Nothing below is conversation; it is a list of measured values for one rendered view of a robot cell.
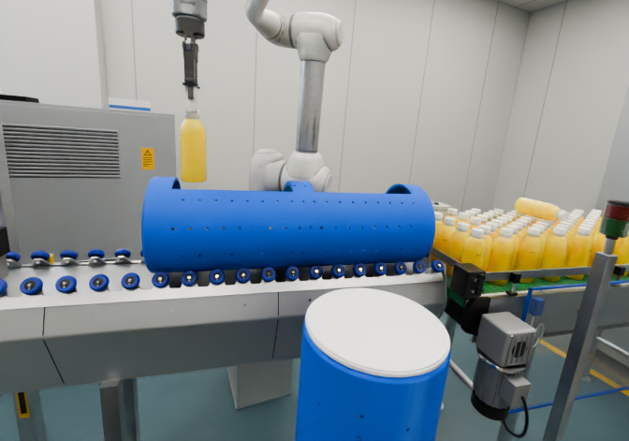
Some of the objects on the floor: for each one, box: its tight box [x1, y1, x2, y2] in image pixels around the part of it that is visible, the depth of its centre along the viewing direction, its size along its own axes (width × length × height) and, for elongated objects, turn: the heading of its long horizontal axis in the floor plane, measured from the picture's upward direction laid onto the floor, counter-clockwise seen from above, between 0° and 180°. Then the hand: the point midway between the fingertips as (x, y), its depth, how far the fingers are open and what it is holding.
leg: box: [123, 378, 140, 441], centre depth 115 cm, size 6×6×63 cm
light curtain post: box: [0, 115, 47, 441], centre depth 116 cm, size 6×6×170 cm
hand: (192, 100), depth 89 cm, fingers closed on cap, 4 cm apart
